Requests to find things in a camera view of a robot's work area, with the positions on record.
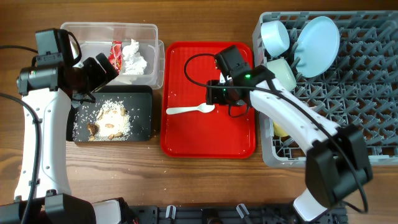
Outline red snack wrapper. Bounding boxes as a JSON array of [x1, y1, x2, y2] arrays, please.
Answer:
[[108, 40, 123, 73]]

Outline white tissue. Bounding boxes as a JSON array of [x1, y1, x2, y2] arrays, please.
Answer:
[[121, 39, 147, 75]]

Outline cream plastic spoon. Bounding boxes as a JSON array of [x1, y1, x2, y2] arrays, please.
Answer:
[[166, 103, 215, 115]]

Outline rice and food scraps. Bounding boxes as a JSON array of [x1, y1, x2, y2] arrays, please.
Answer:
[[72, 100, 137, 142]]

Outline mint green bowl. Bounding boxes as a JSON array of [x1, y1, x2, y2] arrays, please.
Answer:
[[266, 58, 297, 91]]

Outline yellow plastic cup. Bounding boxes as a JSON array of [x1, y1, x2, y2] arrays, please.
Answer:
[[273, 122, 289, 138]]

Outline light blue bowl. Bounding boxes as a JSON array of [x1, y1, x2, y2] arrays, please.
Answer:
[[261, 21, 290, 57]]

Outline light blue plate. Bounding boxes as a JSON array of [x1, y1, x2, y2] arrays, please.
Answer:
[[294, 16, 340, 78]]

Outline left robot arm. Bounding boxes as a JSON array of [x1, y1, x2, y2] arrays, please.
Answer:
[[1, 29, 129, 223]]

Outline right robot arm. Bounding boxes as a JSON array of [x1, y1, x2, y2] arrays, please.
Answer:
[[208, 45, 373, 222]]

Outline grey dishwasher rack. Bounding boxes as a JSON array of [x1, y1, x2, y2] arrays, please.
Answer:
[[252, 11, 397, 167]]

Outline clear plastic bin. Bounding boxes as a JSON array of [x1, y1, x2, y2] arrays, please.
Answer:
[[60, 22, 165, 90]]

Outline black plastic tray bin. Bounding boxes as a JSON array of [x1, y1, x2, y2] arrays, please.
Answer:
[[67, 85, 152, 142]]

